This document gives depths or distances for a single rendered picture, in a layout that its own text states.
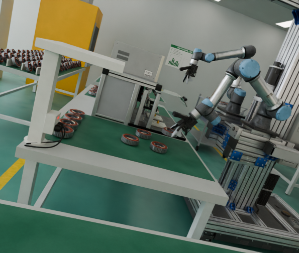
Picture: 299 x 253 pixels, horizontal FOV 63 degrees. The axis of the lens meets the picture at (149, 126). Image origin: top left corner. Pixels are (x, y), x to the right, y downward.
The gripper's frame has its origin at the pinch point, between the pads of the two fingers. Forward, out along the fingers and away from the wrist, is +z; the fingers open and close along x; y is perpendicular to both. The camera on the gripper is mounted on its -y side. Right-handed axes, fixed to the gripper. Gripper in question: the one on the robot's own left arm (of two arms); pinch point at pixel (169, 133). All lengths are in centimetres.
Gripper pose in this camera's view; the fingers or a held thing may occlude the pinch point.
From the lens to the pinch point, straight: 170.6
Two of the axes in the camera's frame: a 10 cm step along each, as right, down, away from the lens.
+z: -7.4, 6.6, 1.4
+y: 6.7, 7.0, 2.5
